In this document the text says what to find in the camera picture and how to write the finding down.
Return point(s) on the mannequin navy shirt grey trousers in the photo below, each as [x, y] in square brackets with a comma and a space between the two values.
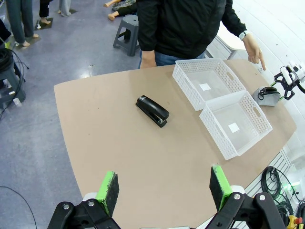
[20, 21]

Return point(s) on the white wristwatch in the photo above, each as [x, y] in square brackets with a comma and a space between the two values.
[243, 35]

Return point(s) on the person right forearm black sleeve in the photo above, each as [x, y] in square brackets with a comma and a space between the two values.
[145, 33]

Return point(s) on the yellow emergency stop box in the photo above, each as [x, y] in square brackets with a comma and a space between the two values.
[296, 221]

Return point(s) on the mannequin black trousers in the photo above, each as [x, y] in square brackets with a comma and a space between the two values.
[44, 12]

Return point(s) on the person torso black jacket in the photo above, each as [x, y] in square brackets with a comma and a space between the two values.
[181, 26]

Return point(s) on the mannequin light blue jacket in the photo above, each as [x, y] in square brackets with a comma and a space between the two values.
[64, 8]

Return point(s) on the grey plastic step stool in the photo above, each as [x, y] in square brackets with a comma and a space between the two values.
[127, 31]

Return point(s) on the person blue jeans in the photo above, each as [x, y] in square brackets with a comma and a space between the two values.
[176, 59]

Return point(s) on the white perforated plastic basket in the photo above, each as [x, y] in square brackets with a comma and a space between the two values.
[190, 78]
[214, 126]

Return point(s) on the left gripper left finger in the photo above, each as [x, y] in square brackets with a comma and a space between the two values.
[108, 190]

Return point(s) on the black stapler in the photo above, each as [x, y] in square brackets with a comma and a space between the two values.
[152, 111]

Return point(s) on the person left hand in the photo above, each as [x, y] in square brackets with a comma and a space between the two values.
[253, 50]

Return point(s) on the lying mannequin dark clothes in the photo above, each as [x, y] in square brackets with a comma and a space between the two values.
[121, 9]

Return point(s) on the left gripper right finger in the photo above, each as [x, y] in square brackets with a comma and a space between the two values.
[219, 186]

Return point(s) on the white square basket sticker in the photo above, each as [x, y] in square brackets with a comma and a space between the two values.
[205, 86]
[233, 128]

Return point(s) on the white side table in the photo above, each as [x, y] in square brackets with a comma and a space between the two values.
[228, 40]

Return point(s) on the grey pouch black zipper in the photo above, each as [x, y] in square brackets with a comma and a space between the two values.
[267, 99]

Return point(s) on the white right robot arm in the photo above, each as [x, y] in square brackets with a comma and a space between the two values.
[297, 176]

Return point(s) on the aluminium table frame rail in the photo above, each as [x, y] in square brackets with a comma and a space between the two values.
[269, 176]

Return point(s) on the person left forearm black sleeve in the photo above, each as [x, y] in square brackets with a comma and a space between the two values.
[234, 21]

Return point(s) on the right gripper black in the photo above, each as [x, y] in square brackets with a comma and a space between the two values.
[291, 80]

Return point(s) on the person right hand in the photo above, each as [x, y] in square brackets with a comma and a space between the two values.
[147, 59]

